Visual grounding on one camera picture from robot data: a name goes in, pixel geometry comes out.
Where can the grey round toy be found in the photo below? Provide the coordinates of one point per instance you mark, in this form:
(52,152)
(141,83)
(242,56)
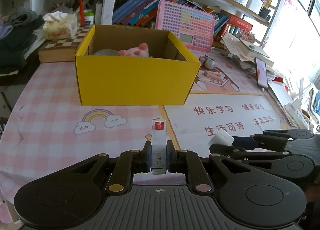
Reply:
(208,62)

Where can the yellow cardboard box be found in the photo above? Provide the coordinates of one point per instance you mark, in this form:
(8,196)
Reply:
(130,80)

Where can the pink printed table mat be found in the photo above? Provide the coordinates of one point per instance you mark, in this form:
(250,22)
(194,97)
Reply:
(50,110)

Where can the white and navy small box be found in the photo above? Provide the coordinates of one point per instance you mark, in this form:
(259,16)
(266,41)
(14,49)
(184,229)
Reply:
(222,137)

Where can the pink paw plush toy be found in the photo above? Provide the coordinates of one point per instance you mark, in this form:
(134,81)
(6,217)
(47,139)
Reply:
(136,50)

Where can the green and white container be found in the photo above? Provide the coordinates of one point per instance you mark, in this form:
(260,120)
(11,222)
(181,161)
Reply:
(89,17)

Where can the white storage box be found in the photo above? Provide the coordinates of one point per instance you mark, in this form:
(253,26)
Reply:
(255,4)

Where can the grey round object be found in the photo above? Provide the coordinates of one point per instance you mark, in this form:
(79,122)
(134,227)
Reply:
(106,52)

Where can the white power strip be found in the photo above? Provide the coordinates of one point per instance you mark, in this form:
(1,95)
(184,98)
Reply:
(297,112)

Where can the white staples box red label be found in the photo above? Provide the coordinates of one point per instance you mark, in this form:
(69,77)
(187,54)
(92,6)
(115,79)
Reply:
(158,142)

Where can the row of leaning colourful books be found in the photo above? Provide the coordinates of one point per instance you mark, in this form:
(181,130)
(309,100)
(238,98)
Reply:
(135,12)

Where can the pile of white booklets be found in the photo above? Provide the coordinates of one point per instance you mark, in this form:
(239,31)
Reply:
(280,95)

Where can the black smartphone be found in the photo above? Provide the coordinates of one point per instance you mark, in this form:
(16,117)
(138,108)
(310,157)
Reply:
(261,72)

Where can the pile of clothes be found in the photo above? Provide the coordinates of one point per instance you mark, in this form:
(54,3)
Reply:
(17,35)

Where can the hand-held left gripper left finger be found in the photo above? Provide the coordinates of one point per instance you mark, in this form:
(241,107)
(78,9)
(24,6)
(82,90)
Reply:
(148,155)

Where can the wooden chessboard box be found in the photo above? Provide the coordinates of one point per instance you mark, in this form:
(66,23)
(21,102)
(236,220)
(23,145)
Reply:
(62,45)

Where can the floral tissue box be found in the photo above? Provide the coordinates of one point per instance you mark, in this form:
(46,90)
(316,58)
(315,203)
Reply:
(60,26)

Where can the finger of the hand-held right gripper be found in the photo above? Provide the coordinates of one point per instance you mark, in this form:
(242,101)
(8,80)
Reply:
(250,151)
(272,136)

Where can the pink learning tablet toy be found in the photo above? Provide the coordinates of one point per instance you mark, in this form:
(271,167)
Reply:
(185,25)

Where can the red thick book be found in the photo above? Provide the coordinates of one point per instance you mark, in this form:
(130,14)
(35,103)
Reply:
(240,24)

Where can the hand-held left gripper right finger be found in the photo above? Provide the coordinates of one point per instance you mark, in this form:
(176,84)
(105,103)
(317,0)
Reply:
(170,155)

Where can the small black box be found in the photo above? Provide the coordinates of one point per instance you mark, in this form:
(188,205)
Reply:
(265,13)

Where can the messy stack of papers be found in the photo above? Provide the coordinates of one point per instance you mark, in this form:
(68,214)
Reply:
(240,50)

